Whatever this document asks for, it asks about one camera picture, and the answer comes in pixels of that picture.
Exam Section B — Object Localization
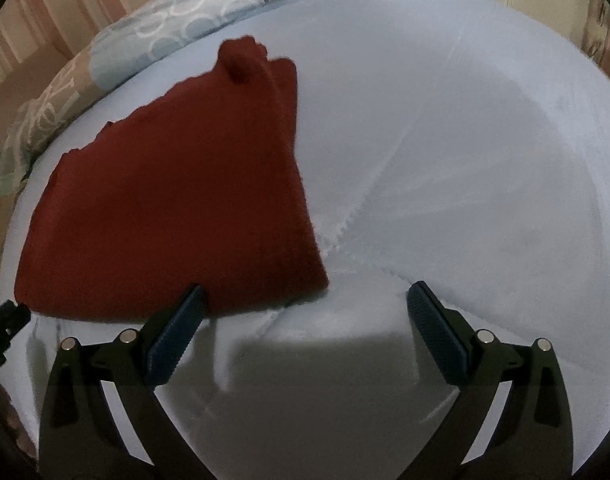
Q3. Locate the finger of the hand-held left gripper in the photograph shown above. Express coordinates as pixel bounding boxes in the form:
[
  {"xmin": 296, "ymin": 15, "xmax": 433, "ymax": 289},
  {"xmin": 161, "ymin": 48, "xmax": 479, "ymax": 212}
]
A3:
[{"xmin": 0, "ymin": 301, "xmax": 32, "ymax": 372}]

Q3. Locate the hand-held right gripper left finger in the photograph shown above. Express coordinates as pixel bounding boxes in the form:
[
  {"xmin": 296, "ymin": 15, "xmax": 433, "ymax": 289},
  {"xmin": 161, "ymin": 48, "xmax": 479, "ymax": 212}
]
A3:
[{"xmin": 37, "ymin": 283, "xmax": 220, "ymax": 480}]

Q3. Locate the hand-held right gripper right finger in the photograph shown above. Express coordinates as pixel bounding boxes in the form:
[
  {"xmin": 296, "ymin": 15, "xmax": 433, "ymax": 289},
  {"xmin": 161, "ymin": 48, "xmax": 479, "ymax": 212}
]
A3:
[{"xmin": 397, "ymin": 280, "xmax": 576, "ymax": 480}]

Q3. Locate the dark red knit sweater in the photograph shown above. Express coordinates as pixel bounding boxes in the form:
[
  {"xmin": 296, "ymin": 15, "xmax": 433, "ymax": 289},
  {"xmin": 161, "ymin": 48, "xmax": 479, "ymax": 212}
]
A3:
[{"xmin": 14, "ymin": 36, "xmax": 330, "ymax": 322}]

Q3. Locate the light blue bed sheet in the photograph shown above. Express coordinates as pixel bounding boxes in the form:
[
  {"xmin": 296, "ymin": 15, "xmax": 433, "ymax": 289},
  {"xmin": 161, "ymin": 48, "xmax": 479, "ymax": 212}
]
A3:
[{"xmin": 0, "ymin": 0, "xmax": 610, "ymax": 477}]

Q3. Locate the pink padded headboard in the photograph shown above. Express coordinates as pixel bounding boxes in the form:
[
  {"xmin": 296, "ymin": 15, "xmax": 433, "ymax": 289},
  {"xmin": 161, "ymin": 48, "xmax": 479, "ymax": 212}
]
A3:
[{"xmin": 0, "ymin": 42, "xmax": 93, "ymax": 176}]

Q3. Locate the circle patterned folded duvet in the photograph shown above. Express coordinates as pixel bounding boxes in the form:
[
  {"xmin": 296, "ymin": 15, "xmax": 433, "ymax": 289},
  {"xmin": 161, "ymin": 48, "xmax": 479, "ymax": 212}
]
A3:
[{"xmin": 0, "ymin": 0, "xmax": 502, "ymax": 197}]

